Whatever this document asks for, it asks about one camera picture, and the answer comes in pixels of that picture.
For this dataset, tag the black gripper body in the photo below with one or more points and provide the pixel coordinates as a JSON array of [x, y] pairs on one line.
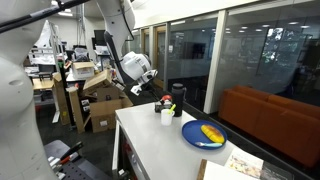
[[149, 87]]

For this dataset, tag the yellow marker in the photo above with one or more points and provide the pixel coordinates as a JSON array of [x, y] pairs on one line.
[[172, 108]]

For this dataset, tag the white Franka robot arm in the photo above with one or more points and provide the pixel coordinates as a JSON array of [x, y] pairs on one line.
[[16, 100]]

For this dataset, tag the white cup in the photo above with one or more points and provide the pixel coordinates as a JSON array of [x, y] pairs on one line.
[[167, 118]]

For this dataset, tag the small orange bottle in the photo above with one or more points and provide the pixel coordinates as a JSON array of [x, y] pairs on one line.
[[163, 104]]

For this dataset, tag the black water bottle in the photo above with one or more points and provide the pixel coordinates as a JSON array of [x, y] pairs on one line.
[[179, 100]]

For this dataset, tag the wide wooden glass door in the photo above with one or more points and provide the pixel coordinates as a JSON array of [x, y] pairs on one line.
[[160, 56]]

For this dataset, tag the narrow wooden glass door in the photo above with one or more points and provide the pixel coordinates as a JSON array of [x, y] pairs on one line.
[[144, 41]]

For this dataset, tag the large brown cardboard box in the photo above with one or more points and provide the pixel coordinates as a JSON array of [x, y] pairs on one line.
[[105, 113]]

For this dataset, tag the tilted flat cardboard box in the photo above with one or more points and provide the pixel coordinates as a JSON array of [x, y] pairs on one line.
[[98, 80]]

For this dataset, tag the blue plate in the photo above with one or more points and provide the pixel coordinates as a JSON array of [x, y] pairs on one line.
[[193, 133]]

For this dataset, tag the white topped cardboard box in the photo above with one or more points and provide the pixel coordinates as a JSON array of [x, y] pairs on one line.
[[83, 70]]

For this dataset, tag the black computer monitor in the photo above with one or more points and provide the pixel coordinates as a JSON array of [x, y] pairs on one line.
[[99, 37]]

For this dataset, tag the tall narrow cardboard panel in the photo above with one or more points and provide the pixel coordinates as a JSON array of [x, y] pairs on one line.
[[76, 110]]

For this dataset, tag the yellow toy corn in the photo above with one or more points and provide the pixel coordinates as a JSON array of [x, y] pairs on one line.
[[212, 133]]

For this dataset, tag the black upright pole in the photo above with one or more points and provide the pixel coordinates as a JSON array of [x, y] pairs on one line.
[[66, 96]]

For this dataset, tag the light blue spoon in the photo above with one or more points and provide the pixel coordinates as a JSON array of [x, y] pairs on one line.
[[210, 144]]

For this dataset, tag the illustrated magazine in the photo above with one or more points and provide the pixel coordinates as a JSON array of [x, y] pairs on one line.
[[246, 163]]

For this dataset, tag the orange sofa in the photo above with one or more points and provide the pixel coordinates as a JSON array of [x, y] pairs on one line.
[[283, 123]]

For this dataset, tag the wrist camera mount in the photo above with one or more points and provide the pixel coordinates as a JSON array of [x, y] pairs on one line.
[[148, 76]]

